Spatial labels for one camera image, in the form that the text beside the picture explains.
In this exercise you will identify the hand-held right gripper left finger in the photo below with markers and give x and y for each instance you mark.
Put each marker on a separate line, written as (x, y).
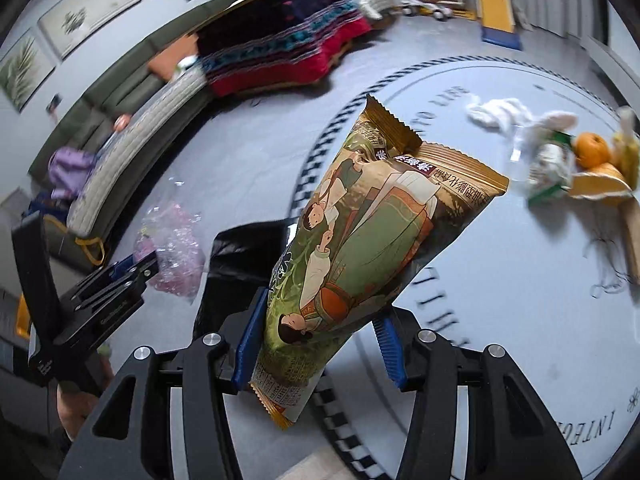
(250, 340)

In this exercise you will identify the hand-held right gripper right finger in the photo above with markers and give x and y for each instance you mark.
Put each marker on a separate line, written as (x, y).
(390, 355)

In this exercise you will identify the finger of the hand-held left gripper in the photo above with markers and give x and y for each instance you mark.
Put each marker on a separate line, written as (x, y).
(127, 267)
(122, 296)

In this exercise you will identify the pink clear plastic bag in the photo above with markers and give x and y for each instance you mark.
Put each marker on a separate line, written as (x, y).
(172, 255)

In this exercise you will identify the black bag lined trash bin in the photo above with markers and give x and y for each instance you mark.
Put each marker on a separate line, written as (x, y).
(235, 270)

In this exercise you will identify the gold illustrated snack packet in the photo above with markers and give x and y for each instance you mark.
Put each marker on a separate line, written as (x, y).
(370, 240)

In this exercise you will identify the white knitted cloth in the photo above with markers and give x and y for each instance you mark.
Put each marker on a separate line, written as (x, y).
(495, 112)

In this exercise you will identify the hollow mandarin orange peel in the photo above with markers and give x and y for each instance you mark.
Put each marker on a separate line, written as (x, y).
(592, 150)

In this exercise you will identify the person's left forearm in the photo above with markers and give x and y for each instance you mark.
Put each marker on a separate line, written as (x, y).
(75, 410)

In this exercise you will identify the grey quilted sofa mat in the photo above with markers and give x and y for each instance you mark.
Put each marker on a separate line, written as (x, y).
(125, 160)

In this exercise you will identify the purple bag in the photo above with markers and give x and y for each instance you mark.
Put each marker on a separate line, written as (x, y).
(70, 170)

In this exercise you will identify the round checkered-rim printed table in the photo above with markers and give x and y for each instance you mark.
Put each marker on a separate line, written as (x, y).
(500, 285)

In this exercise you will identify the small orange toy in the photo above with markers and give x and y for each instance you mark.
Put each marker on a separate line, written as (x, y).
(121, 121)

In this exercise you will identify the green sofa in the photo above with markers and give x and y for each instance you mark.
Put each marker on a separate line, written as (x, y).
(125, 85)

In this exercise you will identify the white and green small item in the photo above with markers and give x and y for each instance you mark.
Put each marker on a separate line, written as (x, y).
(185, 62)

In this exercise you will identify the orange cushion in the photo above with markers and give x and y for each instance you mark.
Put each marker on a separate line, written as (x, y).
(170, 57)

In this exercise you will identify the clear plastic wrapper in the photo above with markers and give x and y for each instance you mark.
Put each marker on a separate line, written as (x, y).
(520, 152)

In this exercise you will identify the green and white carton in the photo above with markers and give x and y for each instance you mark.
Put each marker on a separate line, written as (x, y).
(550, 170)

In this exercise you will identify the brown cardboard piece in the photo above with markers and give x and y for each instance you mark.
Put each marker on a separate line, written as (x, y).
(632, 240)

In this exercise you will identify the open orange peel piece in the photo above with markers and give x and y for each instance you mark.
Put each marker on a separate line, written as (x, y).
(597, 184)

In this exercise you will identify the low table with patterned blanket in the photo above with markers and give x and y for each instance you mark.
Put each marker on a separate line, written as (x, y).
(280, 35)

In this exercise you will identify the white crumpled tissue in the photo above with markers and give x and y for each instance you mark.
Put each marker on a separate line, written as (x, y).
(555, 122)

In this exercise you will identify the banana peel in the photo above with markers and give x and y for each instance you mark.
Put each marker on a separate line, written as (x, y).
(627, 150)

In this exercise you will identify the white basket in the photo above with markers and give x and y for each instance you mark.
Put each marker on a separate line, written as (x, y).
(380, 2)

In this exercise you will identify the yellow toddler slide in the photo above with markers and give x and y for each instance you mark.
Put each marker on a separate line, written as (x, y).
(495, 5)

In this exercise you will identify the framed plant wall picture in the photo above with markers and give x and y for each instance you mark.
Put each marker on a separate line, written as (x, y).
(90, 10)
(20, 70)

